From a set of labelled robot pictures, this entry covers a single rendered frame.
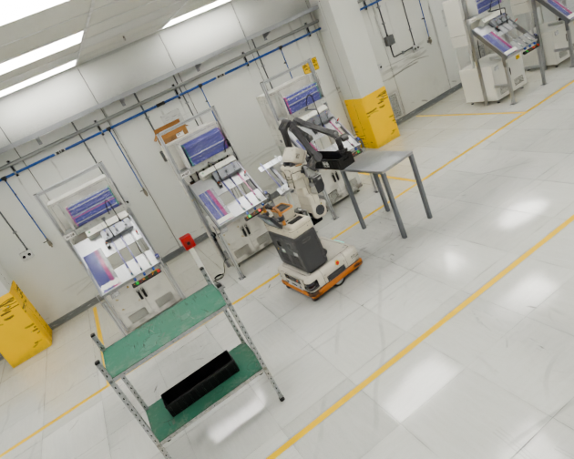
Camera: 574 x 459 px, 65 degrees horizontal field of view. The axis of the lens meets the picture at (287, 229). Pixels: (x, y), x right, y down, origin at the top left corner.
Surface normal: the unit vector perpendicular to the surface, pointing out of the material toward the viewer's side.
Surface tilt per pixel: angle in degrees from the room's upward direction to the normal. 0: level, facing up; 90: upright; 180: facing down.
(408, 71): 90
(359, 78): 90
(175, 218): 90
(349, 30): 90
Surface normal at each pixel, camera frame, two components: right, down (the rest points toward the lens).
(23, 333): 0.44, 0.19
